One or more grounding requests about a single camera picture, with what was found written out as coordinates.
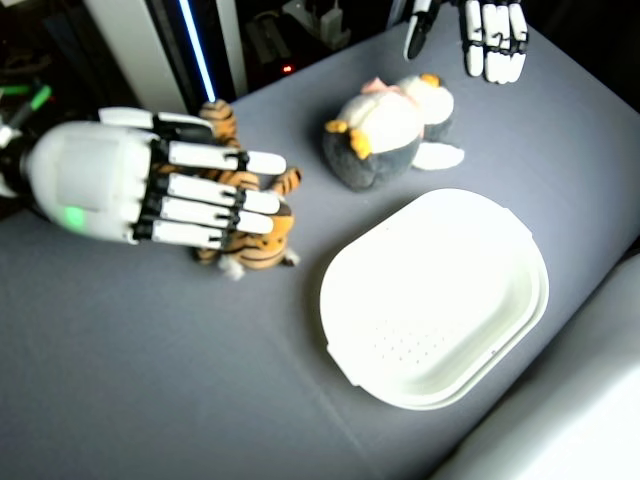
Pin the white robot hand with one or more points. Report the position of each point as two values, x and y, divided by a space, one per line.
497 30
95 175

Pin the grey white penguin plush toy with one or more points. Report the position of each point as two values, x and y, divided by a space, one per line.
380 130

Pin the orange striped tiger plush toy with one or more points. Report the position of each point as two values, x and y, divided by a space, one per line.
265 247

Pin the white oval basket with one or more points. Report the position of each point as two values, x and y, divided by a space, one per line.
430 295

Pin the white pillar with blue light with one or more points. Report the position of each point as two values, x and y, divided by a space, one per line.
135 45

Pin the grey table cloth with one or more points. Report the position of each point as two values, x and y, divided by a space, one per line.
150 360

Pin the dark equipment with red light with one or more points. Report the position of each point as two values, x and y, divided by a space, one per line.
280 50

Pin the white rounded edge panel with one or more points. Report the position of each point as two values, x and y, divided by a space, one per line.
565 400

